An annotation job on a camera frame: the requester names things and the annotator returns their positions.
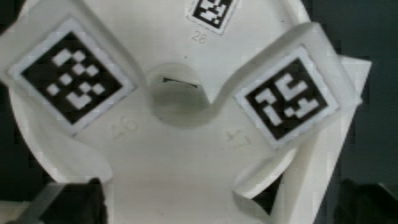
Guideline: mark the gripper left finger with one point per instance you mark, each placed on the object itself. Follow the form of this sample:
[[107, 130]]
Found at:
[[68, 204]]

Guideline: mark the white cylindrical table leg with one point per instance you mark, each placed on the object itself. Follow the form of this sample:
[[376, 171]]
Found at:
[[178, 95]]

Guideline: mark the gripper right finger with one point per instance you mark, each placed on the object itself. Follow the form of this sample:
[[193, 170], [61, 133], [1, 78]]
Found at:
[[367, 204]]

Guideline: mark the white cross-shaped table base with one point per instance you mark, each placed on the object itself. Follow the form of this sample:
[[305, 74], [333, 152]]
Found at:
[[178, 160]]

